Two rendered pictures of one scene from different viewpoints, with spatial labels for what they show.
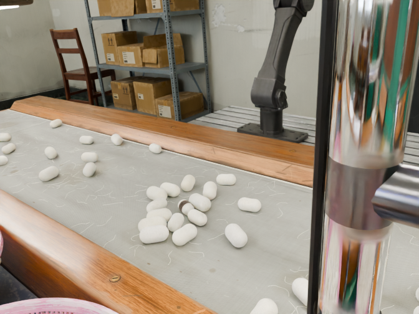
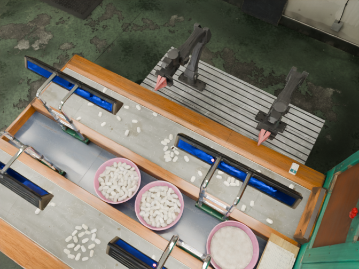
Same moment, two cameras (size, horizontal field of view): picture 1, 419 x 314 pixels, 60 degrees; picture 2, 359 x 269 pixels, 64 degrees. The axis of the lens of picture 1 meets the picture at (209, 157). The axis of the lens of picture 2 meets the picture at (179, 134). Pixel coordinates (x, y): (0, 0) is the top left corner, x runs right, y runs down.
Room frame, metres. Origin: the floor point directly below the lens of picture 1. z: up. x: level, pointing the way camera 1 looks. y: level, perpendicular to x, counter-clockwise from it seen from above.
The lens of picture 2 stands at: (-0.20, 0.09, 2.34)
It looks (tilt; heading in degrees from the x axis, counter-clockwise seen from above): 65 degrees down; 352
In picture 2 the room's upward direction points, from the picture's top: 2 degrees counter-clockwise
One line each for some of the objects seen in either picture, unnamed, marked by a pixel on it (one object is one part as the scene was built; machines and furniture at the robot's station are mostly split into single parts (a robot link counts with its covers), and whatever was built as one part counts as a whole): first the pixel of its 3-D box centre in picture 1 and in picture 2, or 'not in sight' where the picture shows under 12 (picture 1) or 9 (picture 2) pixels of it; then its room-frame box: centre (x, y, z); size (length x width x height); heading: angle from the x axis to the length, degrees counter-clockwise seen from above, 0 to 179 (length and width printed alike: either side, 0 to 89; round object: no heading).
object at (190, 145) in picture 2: not in sight; (235, 167); (0.18, -0.22, 1.08); 0.62 x 0.08 x 0.07; 50
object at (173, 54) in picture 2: not in sight; (177, 57); (0.83, -0.06, 1.11); 0.12 x 0.09 x 0.12; 137
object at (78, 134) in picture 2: not in sight; (72, 109); (0.75, 0.58, 0.90); 0.20 x 0.19 x 0.45; 50
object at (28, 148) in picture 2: not in sight; (25, 166); (0.44, 0.84, 0.90); 0.20 x 0.19 x 0.45; 50
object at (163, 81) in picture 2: not in sight; (157, 82); (0.72, 0.06, 1.07); 0.09 x 0.07 x 0.07; 137
